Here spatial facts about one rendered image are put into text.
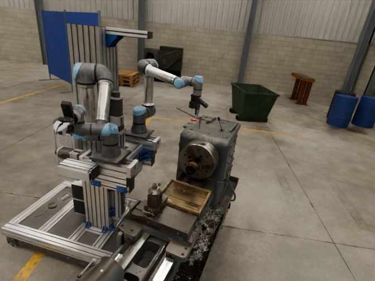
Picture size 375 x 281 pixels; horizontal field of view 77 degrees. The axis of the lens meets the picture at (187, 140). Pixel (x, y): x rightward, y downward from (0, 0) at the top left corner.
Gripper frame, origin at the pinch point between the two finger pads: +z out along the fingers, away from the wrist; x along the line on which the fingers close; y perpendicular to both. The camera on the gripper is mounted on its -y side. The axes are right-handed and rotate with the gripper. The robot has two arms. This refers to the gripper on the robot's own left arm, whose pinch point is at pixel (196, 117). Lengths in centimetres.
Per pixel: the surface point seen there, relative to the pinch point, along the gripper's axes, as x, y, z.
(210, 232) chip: 43, -36, 78
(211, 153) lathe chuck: 22.8, -22.9, 19.0
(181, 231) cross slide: 88, -25, 41
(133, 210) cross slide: 84, 11, 43
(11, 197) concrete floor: 36, 213, 139
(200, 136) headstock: 6.3, -7.5, 14.2
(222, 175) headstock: 8, -32, 45
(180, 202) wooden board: 54, -11, 49
